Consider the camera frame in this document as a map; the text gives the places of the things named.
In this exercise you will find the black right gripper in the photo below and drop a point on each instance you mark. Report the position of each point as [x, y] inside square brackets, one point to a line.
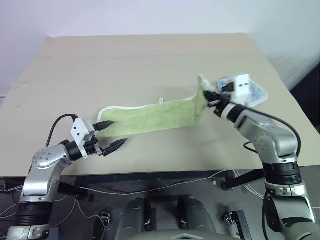
[221, 103]

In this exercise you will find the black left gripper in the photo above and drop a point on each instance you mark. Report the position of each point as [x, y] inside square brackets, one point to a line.
[91, 147]

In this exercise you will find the green towel with white rim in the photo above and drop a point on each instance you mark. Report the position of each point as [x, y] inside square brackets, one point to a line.
[150, 117]

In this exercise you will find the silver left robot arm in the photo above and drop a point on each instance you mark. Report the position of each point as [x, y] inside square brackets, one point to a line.
[42, 160]

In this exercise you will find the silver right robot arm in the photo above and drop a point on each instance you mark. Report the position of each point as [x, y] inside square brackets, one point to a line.
[272, 140]

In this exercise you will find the blue and white cloth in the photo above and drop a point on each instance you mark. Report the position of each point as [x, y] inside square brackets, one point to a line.
[257, 94]

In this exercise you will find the black metal floor clamp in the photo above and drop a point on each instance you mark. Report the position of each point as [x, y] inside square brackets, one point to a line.
[105, 218]
[230, 217]

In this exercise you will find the dark grey rounded robot leg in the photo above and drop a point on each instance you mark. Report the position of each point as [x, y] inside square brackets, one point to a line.
[136, 216]
[196, 215]

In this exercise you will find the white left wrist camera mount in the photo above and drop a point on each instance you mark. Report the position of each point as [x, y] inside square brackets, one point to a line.
[79, 131]

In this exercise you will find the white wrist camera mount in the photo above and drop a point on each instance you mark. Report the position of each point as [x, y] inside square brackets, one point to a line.
[79, 131]
[241, 87]

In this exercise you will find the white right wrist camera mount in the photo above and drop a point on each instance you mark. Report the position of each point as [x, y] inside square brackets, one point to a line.
[241, 87]

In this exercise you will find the black table frame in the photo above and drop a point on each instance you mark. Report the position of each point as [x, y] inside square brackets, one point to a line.
[125, 178]

